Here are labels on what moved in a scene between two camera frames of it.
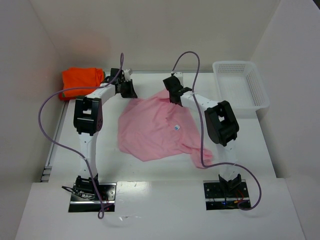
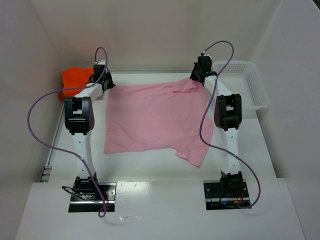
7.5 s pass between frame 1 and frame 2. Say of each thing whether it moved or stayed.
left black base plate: stayed
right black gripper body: moved
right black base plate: stayed
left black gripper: moved
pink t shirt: moved
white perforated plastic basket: stayed
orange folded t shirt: stayed
